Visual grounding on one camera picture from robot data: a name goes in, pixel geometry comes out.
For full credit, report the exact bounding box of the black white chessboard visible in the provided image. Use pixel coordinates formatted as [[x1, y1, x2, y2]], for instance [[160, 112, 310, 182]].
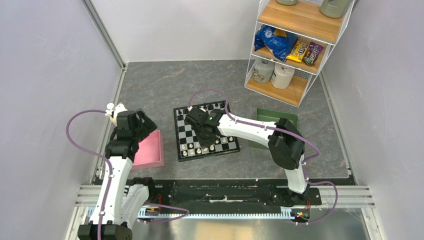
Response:
[[173, 100, 240, 162]]

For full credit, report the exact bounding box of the pink plastic tray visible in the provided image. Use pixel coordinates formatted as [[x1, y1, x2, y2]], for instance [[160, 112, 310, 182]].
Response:
[[131, 130, 165, 171]]

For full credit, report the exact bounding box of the green plastic tray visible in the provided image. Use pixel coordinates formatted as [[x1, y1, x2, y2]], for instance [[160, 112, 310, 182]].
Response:
[[255, 108, 298, 129]]

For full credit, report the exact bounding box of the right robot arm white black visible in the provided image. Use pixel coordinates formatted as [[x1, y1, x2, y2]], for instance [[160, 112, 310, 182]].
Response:
[[184, 106, 313, 205]]

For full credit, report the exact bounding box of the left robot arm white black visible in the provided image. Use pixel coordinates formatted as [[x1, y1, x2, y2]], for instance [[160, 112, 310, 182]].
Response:
[[77, 108, 157, 240]]

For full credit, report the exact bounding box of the white jug with label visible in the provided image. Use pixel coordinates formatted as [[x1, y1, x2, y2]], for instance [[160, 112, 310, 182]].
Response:
[[252, 59, 275, 84]]

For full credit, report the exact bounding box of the white paper roll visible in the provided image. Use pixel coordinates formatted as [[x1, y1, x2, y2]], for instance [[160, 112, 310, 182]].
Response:
[[270, 64, 295, 89]]

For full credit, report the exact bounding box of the blue snack bag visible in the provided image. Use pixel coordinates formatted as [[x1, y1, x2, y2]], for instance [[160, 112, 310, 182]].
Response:
[[253, 25, 299, 62]]

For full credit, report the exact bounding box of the yellow candy bag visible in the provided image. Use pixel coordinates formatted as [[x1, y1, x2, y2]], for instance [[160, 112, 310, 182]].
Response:
[[286, 40, 309, 63]]

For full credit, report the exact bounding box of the brown candy bag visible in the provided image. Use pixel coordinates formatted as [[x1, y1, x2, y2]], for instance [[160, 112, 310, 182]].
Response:
[[302, 41, 324, 66]]

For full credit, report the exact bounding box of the grey green bottle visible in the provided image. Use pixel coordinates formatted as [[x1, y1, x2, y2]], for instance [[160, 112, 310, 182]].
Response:
[[319, 0, 351, 19]]

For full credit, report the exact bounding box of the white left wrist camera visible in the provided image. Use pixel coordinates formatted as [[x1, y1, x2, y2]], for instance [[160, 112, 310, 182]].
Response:
[[104, 102, 128, 127]]

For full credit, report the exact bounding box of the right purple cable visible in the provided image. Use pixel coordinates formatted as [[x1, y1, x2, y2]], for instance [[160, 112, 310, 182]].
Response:
[[188, 88, 339, 226]]

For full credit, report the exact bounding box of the purple cable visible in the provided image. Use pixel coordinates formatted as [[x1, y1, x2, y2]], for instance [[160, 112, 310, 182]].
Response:
[[65, 109, 190, 240], [188, 88, 339, 226]]

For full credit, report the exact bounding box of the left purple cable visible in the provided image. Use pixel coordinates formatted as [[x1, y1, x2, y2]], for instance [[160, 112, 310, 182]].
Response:
[[65, 109, 190, 240]]

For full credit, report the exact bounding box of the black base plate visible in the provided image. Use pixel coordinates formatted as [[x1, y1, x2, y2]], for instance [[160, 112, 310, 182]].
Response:
[[135, 177, 323, 213]]

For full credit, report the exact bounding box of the aluminium corner rail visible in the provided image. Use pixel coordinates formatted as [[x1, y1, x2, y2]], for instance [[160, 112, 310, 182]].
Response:
[[82, 0, 127, 70]]

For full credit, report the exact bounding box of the white wire wooden shelf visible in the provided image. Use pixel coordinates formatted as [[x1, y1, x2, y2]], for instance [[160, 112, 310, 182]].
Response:
[[244, 0, 355, 107]]

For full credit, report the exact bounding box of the grey cable duct strip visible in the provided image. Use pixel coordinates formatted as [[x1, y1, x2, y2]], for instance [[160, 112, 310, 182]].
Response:
[[137, 207, 311, 221]]

